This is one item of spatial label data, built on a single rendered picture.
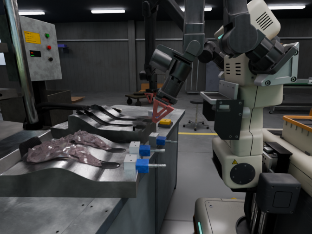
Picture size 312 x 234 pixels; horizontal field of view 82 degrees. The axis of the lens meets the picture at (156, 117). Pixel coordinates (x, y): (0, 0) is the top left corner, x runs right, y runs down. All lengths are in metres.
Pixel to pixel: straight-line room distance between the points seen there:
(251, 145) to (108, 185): 0.57
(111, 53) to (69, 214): 9.05
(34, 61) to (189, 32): 1.16
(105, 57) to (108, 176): 9.06
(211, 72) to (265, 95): 7.91
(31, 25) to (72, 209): 1.24
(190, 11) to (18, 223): 0.70
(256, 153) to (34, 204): 0.78
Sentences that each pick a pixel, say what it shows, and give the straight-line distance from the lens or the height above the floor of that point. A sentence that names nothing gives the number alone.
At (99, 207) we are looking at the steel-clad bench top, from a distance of 0.55.
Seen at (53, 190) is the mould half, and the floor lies 0.82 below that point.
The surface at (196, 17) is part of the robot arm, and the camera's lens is 0.58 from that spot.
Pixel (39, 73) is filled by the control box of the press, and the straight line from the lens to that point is 1.52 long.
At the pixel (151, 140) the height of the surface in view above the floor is 0.83.
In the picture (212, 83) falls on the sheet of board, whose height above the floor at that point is 0.46.
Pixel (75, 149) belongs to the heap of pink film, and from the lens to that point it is 0.62.
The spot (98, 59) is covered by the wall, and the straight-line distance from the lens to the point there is 9.63.
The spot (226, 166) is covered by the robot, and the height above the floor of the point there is 0.76.
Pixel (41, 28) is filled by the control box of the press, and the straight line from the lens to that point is 1.59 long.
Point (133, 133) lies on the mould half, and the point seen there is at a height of 0.88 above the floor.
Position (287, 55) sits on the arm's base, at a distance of 0.61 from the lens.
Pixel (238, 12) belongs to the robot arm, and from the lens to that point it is 0.61.
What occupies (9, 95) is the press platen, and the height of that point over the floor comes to 1.01.
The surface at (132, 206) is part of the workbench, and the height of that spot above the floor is 0.61.
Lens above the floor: 1.16
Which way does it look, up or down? 15 degrees down
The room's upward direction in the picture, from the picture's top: straight up
